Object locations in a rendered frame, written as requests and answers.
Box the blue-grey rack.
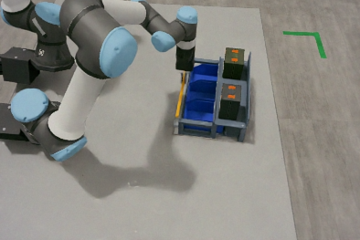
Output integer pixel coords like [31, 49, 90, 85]
[174, 52, 251, 142]

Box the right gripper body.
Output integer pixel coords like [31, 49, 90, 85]
[175, 38, 196, 71]

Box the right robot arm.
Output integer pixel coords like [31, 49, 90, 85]
[11, 0, 198, 162]

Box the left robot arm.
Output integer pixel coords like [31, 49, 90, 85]
[0, 0, 71, 67]

